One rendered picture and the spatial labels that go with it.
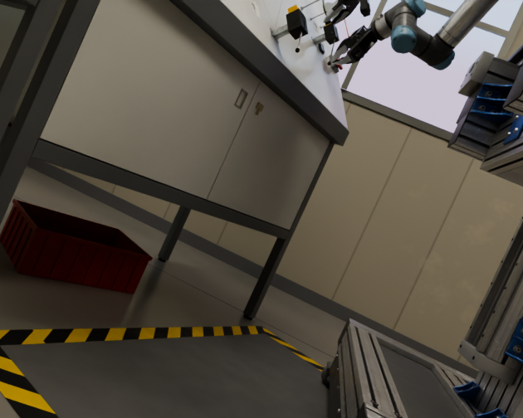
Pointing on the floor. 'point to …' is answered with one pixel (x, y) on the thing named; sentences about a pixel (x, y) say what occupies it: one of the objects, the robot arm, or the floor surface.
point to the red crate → (71, 249)
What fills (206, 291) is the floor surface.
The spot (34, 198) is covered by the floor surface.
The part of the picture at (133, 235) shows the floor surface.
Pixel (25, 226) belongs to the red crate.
